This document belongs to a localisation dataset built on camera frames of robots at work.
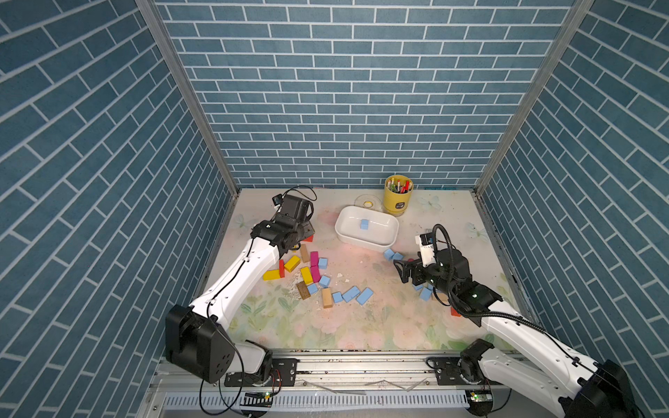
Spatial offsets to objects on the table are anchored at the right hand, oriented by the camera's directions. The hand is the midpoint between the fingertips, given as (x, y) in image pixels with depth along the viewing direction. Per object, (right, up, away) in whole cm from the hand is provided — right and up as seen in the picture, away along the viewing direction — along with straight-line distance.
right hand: (409, 258), depth 80 cm
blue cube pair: (-4, -1, +16) cm, 17 cm away
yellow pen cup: (+2, +24, +28) cm, 37 cm away
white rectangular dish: (-5, +5, +27) cm, 28 cm away
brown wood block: (-35, -13, +8) cm, 38 cm away
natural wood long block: (-36, -2, +19) cm, 41 cm away
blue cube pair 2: (0, -2, +16) cm, 16 cm away
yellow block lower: (-34, -9, +13) cm, 38 cm away
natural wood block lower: (-26, -14, +6) cm, 31 cm away
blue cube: (-12, +9, +28) cm, 32 cm away
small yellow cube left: (-47, -8, +13) cm, 50 cm away
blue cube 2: (-31, -12, +9) cm, 35 cm away
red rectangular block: (-35, +4, +24) cm, 43 cm away
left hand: (-31, +10, +2) cm, 32 cm away
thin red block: (-43, -6, +13) cm, 46 cm away
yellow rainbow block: (-40, -4, +14) cm, 43 cm away
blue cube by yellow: (-28, -10, +9) cm, 31 cm away
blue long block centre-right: (-13, -15, +8) cm, 21 cm away
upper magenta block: (-32, -3, +18) cm, 37 cm away
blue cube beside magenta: (-28, -4, +14) cm, 32 cm away
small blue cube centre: (-23, -14, +7) cm, 28 cm away
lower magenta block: (-31, -8, +13) cm, 35 cm away
